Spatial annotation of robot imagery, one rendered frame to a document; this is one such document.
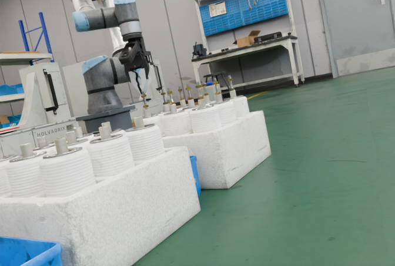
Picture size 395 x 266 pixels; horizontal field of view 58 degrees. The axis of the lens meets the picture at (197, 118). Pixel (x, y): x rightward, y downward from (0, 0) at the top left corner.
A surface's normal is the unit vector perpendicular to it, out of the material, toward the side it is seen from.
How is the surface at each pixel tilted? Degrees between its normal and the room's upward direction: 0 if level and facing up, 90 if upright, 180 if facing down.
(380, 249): 0
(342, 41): 90
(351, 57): 90
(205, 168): 90
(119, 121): 90
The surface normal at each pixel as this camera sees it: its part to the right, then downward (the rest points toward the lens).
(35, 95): 0.89, -0.14
